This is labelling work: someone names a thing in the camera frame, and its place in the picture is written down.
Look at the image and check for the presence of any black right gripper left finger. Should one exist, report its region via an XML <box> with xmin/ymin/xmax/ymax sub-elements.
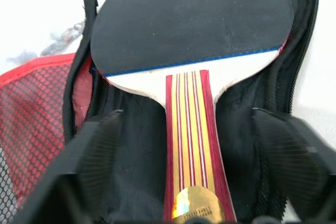
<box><xmin>15</xmin><ymin>109</ymin><xmax>124</xmax><ymax>224</ymax></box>

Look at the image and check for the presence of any red black mesh paddle case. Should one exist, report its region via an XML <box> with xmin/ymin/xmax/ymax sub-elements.
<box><xmin>0</xmin><ymin>0</ymin><xmax>320</xmax><ymax>224</ymax></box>

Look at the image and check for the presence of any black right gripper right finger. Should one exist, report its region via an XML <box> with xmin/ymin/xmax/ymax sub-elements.
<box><xmin>251</xmin><ymin>108</ymin><xmax>336</xmax><ymax>224</ymax></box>

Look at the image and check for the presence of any table tennis paddle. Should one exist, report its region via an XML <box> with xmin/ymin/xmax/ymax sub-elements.
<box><xmin>89</xmin><ymin>0</ymin><xmax>294</xmax><ymax>223</ymax></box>

